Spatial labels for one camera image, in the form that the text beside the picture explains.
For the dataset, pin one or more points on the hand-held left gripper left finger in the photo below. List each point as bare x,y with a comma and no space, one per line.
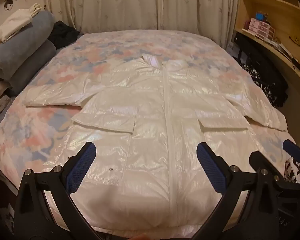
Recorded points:
78,170

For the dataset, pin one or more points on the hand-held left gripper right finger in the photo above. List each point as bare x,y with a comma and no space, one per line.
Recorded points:
211,167

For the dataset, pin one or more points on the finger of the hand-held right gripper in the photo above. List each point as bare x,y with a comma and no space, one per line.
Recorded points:
291,148
258,158

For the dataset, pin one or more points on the white shiny puffer jacket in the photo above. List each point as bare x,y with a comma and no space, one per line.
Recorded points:
152,120

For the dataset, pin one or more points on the black white patterned cloth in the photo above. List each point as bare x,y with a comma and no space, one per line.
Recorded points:
293,170
265,85

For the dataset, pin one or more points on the bed with floral cover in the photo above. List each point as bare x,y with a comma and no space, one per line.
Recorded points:
40,130

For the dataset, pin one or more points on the grey bolster pillow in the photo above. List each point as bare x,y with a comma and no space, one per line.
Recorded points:
27,67
20,42

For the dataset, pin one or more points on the pink mini drawer box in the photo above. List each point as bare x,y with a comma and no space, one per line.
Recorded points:
261,28

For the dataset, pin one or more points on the curved wooden shelf unit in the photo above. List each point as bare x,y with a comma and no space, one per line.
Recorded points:
280,20

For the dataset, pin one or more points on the small blue box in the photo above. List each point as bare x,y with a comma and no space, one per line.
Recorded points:
260,16

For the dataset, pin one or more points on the black clothing pile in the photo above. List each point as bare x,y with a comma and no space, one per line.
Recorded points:
63,33

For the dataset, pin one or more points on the cream folded cloth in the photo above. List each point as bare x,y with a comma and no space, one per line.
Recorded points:
13,23

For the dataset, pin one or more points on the cream patterned curtain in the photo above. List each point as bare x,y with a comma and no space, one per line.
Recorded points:
145,5

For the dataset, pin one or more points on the cartoon face wall sticker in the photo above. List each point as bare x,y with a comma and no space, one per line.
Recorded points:
9,3

